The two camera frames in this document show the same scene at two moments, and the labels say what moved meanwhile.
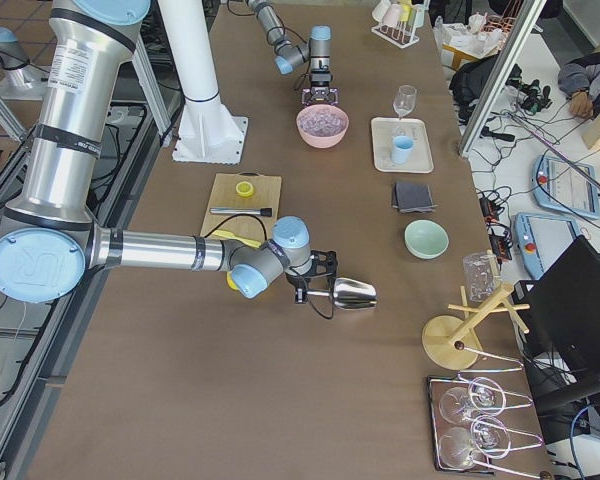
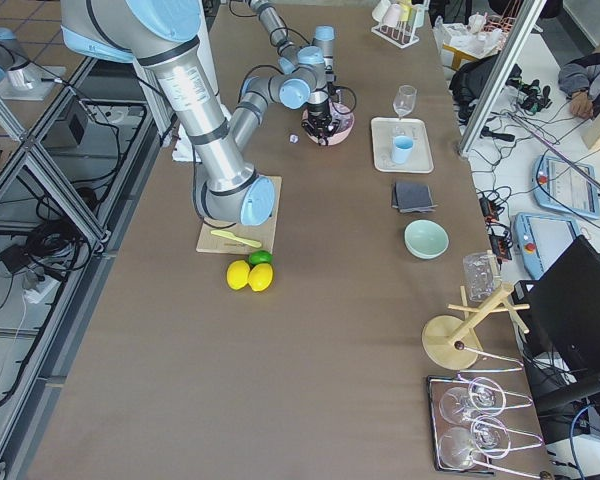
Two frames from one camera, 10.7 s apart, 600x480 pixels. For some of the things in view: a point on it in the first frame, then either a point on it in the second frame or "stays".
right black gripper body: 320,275 -> 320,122
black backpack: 468,82 stays
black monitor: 574,319 stays
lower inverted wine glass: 459,446 stays
